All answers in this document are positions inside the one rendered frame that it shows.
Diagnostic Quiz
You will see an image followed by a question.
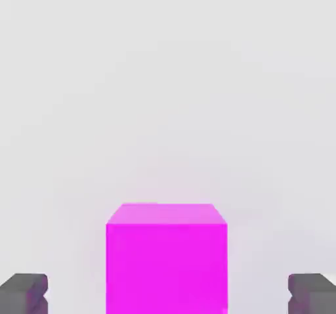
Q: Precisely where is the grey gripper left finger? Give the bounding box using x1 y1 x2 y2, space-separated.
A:
0 273 49 314

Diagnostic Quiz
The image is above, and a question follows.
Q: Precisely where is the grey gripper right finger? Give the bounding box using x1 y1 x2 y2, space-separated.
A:
287 273 336 314

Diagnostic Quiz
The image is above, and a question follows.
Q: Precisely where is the small magenta cube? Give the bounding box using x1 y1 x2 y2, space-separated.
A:
105 202 228 314

